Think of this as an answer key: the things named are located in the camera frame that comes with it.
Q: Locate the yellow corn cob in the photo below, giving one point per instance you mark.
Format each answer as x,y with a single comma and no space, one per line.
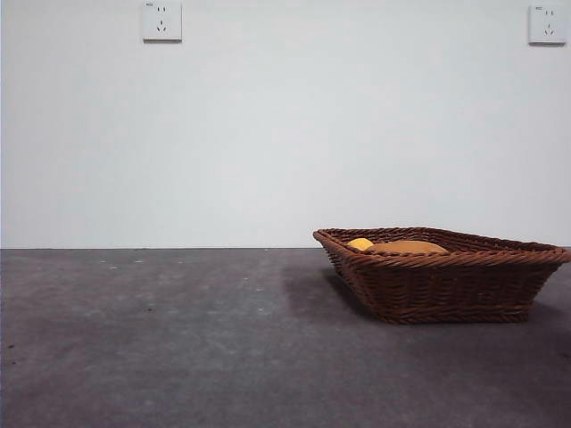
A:
360,244

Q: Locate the brown wicker basket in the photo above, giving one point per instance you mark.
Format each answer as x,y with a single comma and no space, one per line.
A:
446,285

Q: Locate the brown potato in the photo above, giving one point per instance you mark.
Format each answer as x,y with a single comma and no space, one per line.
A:
410,247

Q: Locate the white wall socket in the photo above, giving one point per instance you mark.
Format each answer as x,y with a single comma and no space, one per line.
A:
548,26
162,22

